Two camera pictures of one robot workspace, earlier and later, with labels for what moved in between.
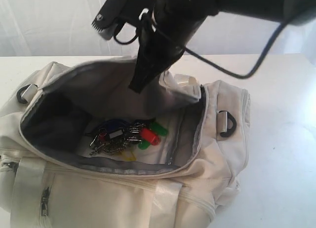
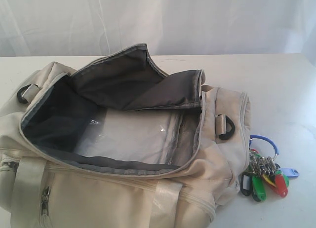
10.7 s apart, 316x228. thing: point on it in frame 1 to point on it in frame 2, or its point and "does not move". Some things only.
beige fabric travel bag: [79, 149] does not move
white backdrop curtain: [59, 24] does not move
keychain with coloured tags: [117, 136] to [263, 171]
